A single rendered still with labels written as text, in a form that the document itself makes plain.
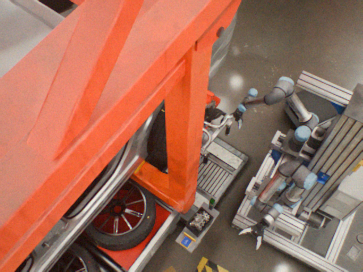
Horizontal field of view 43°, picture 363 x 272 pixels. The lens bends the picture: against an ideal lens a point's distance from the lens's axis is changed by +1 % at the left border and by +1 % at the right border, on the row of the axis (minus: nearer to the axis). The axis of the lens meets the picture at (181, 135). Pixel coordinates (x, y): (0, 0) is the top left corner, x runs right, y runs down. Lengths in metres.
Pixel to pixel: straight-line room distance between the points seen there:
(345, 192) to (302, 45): 2.57
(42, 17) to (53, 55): 1.86
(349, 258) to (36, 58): 3.57
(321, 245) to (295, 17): 2.81
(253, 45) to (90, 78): 4.74
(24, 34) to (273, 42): 3.25
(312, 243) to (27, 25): 2.96
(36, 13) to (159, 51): 2.33
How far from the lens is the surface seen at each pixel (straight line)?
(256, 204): 3.35
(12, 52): 3.02
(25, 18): 3.22
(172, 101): 2.30
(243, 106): 3.86
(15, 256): 1.71
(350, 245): 4.46
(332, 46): 5.70
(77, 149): 0.89
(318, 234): 4.40
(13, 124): 1.28
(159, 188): 3.81
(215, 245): 4.42
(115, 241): 3.92
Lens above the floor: 4.29
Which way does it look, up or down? 63 degrees down
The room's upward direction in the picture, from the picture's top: 1 degrees clockwise
